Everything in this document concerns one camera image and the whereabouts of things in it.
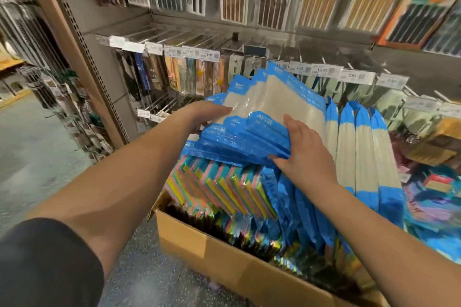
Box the person's right hand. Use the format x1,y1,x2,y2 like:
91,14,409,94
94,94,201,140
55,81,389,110
270,115,339,201

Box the person's left hand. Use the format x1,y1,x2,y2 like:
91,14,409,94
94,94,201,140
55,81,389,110
173,99,233,139

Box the colourful sponge packets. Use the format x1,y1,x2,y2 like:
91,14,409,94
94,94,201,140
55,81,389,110
164,155,361,283

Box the brown cardboard box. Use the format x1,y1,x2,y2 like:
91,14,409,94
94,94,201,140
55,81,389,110
150,188,390,307

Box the person's right forearm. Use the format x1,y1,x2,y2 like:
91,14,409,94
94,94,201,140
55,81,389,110
306,177,461,307

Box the background shelf with yellow ledges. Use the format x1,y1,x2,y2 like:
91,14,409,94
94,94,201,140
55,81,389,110
0,44,33,110

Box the person's dark left sleeve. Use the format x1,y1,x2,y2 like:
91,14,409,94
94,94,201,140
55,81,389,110
0,218,105,307

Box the row of white price tags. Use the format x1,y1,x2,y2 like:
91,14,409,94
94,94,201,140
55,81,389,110
108,33,461,118

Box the row of hanging dark utensils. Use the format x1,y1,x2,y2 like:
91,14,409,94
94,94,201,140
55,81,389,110
0,0,116,164

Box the grey chopstick display rack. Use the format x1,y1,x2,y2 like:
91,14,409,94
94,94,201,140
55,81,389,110
14,0,461,175

